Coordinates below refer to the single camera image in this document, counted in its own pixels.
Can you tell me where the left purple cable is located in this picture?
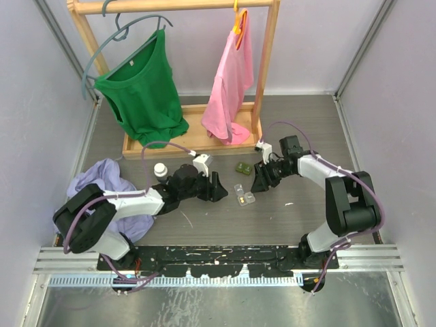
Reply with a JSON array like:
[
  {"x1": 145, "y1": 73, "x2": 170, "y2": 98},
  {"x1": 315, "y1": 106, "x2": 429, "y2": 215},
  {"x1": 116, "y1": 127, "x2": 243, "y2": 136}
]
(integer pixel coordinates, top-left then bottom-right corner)
[{"x1": 63, "y1": 141, "x2": 197, "y2": 294}]

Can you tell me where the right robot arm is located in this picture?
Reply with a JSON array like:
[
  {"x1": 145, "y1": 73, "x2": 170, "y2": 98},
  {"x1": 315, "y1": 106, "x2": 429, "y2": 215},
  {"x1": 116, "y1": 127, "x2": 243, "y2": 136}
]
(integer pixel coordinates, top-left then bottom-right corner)
[{"x1": 251, "y1": 136, "x2": 382, "y2": 268}]

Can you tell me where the green t-shirt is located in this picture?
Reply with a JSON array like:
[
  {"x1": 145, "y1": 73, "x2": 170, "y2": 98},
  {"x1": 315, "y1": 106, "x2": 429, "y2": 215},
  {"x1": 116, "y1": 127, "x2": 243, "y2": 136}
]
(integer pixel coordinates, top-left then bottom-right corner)
[{"x1": 95, "y1": 29, "x2": 189, "y2": 149}]

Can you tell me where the wooden clothes rack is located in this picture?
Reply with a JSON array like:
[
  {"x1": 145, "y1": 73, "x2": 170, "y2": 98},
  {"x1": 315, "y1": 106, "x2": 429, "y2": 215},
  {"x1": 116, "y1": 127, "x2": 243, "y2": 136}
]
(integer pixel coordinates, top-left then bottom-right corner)
[{"x1": 67, "y1": 1, "x2": 280, "y2": 155}]

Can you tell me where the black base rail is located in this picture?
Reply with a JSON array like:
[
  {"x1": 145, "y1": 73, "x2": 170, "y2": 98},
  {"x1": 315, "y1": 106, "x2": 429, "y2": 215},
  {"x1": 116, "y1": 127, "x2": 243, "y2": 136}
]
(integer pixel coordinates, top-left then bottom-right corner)
[{"x1": 113, "y1": 245, "x2": 339, "y2": 279}]

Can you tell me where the clear pill box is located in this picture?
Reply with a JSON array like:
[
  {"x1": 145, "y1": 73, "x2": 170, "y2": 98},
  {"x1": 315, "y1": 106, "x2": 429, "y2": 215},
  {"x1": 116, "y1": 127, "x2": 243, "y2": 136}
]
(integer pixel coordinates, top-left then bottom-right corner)
[{"x1": 234, "y1": 184, "x2": 255, "y2": 206}]

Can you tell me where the grey-blue plastic hanger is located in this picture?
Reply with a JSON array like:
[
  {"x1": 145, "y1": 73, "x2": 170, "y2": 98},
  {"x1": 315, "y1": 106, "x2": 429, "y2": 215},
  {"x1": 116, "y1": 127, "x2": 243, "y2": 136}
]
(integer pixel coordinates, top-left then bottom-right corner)
[{"x1": 80, "y1": 1, "x2": 174, "y2": 99}]

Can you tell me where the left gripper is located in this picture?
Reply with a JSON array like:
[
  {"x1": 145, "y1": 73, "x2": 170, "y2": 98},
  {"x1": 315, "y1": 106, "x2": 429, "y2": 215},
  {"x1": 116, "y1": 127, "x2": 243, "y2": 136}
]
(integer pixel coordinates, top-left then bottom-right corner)
[{"x1": 179, "y1": 168, "x2": 227, "y2": 202}]

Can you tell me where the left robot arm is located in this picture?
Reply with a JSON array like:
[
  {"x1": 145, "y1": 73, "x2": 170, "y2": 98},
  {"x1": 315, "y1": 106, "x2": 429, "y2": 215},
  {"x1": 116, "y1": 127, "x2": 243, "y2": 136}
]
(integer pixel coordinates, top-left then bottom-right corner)
[{"x1": 53, "y1": 164, "x2": 228, "y2": 270}]

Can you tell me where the lavender cloth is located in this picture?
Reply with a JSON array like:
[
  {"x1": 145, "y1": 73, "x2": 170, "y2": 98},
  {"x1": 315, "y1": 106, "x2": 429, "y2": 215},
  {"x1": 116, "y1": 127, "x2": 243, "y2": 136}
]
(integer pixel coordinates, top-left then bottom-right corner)
[{"x1": 67, "y1": 158, "x2": 155, "y2": 243}]

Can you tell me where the pink t-shirt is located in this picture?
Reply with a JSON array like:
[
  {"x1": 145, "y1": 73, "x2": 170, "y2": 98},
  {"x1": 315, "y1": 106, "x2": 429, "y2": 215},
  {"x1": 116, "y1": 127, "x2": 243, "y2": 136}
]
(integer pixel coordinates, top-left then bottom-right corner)
[{"x1": 201, "y1": 10, "x2": 253, "y2": 146}]

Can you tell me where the white pill bottle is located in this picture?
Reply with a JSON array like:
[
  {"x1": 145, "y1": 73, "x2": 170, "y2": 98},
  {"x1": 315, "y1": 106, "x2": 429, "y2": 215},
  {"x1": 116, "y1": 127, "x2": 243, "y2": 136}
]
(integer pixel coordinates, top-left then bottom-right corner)
[{"x1": 153, "y1": 163, "x2": 168, "y2": 183}]

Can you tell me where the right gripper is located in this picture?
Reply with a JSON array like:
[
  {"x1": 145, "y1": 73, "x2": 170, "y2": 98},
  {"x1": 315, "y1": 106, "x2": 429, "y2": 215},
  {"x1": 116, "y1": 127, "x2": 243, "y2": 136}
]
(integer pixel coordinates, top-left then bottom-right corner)
[{"x1": 251, "y1": 157, "x2": 294, "y2": 193}]

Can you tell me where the purple cable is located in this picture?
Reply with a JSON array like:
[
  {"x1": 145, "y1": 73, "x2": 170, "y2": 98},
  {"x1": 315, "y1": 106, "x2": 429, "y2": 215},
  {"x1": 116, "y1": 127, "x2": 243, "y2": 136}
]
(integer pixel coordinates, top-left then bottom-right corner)
[
  {"x1": 260, "y1": 121, "x2": 386, "y2": 294},
  {"x1": 63, "y1": 141, "x2": 197, "y2": 294}
]

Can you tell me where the green pill box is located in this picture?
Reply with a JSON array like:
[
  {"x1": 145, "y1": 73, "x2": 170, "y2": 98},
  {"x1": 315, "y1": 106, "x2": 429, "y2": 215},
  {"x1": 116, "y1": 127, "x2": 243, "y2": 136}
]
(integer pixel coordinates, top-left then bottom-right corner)
[{"x1": 235, "y1": 161, "x2": 253, "y2": 176}]

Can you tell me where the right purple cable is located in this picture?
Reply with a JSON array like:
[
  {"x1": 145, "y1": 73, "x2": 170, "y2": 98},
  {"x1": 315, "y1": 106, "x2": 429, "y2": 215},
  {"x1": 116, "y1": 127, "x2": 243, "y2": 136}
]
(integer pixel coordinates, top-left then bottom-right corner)
[{"x1": 260, "y1": 121, "x2": 386, "y2": 294}]

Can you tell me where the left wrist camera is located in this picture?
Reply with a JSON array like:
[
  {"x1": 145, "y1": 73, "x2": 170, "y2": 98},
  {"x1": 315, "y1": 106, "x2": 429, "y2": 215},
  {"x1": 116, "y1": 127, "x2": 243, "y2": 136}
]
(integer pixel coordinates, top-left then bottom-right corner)
[{"x1": 189, "y1": 151, "x2": 213, "y2": 177}]

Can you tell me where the orange-yellow plastic hanger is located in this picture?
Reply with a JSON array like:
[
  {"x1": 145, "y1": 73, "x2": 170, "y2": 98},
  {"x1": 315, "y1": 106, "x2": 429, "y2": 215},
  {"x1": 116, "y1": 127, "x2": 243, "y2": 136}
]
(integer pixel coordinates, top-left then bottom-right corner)
[{"x1": 232, "y1": 0, "x2": 248, "y2": 50}]

